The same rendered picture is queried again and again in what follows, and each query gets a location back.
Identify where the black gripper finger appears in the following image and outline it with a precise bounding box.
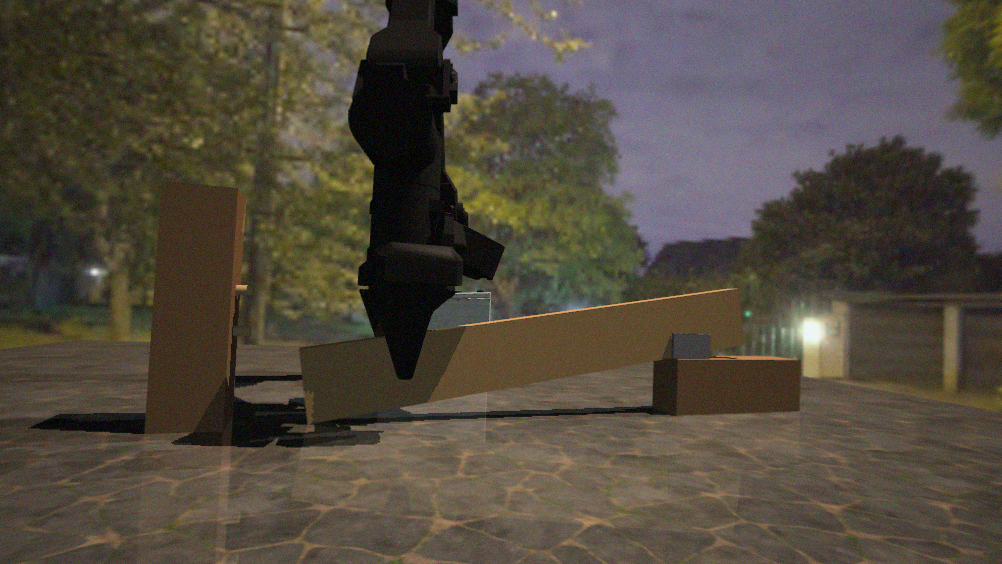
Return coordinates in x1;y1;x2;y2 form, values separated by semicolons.
359;289;385;337
371;287;456;380

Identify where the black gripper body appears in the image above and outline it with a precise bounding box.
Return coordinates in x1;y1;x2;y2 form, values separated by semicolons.
358;182;463;290

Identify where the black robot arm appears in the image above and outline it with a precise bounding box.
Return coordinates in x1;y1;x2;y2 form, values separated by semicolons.
348;0;505;280

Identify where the long brown wooden rail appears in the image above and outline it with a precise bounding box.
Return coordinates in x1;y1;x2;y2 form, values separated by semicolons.
299;289;744;425

